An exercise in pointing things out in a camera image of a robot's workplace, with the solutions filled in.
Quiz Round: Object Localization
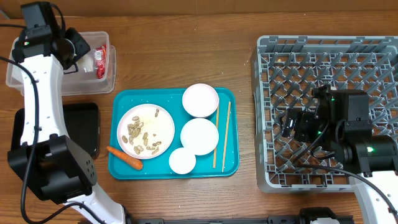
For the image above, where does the white bowl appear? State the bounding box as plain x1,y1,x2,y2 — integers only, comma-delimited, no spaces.
180,118,220,156

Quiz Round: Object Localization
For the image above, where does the white cup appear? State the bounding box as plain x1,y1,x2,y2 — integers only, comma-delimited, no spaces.
169,147,197,175

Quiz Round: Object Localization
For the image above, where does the white paper tissue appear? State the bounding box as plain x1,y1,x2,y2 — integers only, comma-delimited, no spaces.
76,53,95,73

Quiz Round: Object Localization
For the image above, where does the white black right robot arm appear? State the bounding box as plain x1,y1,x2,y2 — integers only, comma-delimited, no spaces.
279,85,397,223

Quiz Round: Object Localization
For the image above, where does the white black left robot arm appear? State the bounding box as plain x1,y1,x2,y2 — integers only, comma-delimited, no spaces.
7,17,133,223

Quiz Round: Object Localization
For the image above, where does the clear plastic waste bin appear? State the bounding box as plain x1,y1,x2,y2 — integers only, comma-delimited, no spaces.
6,32,116,99

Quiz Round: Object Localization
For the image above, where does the grey dishwasher rack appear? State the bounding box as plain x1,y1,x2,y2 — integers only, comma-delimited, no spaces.
251,35,397,193

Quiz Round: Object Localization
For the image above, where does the red snack wrapper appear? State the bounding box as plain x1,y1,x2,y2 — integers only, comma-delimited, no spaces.
94,45,107,79

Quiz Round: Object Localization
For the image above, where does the black plastic tray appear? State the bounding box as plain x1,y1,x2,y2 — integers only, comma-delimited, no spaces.
7,103,100,161

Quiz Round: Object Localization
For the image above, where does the right wooden chopstick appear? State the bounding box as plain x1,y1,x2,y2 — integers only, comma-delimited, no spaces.
221,101,231,172

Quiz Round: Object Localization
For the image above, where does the pink plate with rice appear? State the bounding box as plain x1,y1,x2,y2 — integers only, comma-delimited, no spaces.
116,104,175,160

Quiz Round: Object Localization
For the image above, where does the teal serving tray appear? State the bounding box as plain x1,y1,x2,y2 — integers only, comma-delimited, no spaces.
108,84,239,180

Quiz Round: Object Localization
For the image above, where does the orange carrot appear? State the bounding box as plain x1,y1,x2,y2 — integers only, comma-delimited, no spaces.
106,146,144,170

